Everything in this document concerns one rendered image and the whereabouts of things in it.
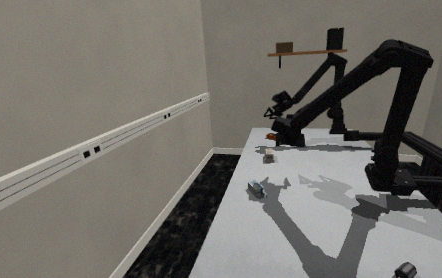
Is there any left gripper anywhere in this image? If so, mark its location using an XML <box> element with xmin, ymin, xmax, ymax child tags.
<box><xmin>276</xmin><ymin>133</ymin><xmax>305</xmax><ymax>147</ymax></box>

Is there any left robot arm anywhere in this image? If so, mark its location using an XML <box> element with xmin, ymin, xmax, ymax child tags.
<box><xmin>271</xmin><ymin>39</ymin><xmax>434</xmax><ymax>188</ymax></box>

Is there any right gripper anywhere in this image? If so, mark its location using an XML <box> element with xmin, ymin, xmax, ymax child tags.
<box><xmin>264</xmin><ymin>106</ymin><xmax>287</xmax><ymax>119</ymax></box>

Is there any orange digital multimeter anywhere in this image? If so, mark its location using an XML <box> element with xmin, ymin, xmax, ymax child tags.
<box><xmin>266</xmin><ymin>133</ymin><xmax>276</xmax><ymax>140</ymax></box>

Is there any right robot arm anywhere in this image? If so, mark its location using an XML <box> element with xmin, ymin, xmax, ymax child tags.
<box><xmin>271</xmin><ymin>54</ymin><xmax>348</xmax><ymax>131</ymax></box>

